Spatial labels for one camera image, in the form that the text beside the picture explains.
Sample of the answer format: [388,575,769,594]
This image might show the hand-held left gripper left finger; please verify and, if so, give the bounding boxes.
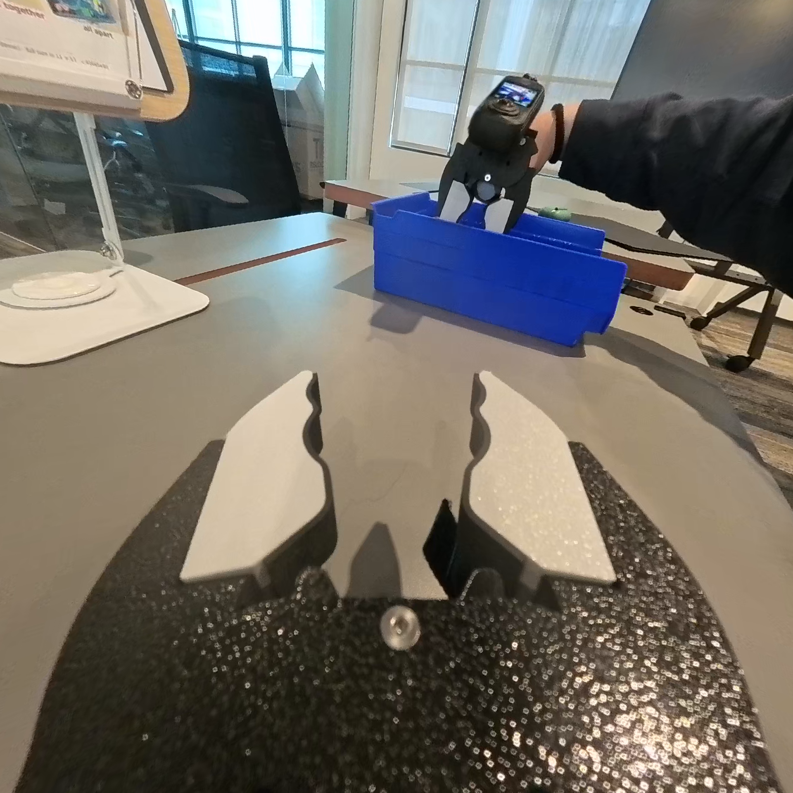
[180,370,340,606]

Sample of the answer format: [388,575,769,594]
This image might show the clear acrylic stand white base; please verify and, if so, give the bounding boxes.
[0,112,210,365]

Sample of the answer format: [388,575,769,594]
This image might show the person's right hand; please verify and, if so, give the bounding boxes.
[530,110,555,172]

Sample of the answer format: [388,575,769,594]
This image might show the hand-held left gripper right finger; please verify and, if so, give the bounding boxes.
[423,370,618,612]

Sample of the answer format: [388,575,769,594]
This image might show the wooden board with instruction sheet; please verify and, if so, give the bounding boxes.
[0,0,190,121]

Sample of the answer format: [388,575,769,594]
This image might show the black rolling desk frame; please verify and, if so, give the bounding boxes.
[657,248,781,373]

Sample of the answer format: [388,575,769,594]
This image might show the blue plastic bin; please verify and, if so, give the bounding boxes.
[370,191,628,348]

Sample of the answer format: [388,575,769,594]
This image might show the black mesh office chair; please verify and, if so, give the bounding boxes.
[145,40,304,233]

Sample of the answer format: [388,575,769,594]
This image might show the black wall panel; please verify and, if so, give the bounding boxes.
[610,0,793,103]

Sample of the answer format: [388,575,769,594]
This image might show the white house-shaped box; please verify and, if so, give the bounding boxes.
[273,62,326,199]

